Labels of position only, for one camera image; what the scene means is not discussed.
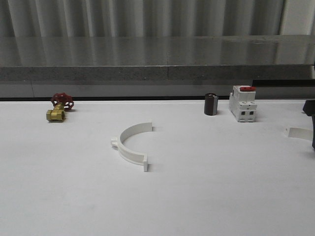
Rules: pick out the grey stone counter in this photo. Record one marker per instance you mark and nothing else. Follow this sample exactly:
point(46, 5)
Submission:
point(279, 67)

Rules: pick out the brass valve red handle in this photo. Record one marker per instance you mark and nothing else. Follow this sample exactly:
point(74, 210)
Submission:
point(61, 102)

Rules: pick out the grey corrugated curtain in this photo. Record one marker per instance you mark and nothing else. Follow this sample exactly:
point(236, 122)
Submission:
point(156, 17)

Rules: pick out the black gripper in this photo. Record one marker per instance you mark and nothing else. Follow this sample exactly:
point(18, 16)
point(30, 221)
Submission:
point(309, 109)

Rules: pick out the black cylindrical capacitor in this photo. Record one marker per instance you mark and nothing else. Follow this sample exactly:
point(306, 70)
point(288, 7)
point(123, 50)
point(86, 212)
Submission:
point(211, 104)

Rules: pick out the white red circuit breaker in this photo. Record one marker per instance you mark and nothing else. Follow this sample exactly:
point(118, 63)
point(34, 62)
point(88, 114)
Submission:
point(242, 103)

